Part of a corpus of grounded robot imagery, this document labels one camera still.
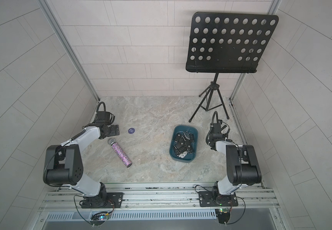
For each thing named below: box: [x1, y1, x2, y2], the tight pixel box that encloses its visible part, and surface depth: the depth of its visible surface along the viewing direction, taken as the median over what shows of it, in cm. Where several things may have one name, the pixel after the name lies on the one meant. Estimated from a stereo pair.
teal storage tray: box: [169, 125, 199, 163], surface depth 91 cm
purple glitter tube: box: [107, 138, 133, 168], surface depth 86 cm
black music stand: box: [185, 11, 280, 123], surface depth 67 cm
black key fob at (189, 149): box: [186, 144, 194, 154], surface depth 88 cm
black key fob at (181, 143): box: [176, 137, 187, 149], surface depth 91 cm
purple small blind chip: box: [128, 127, 136, 134], surface depth 100 cm
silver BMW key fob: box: [182, 130, 191, 142], surface depth 93 cm
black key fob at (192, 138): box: [189, 133, 195, 143], surface depth 94 cm
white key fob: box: [178, 150, 188, 158], surface depth 88 cm
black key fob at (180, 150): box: [173, 145, 188, 155], surface depth 88 cm
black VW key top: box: [174, 132, 183, 143], surface depth 96 cm
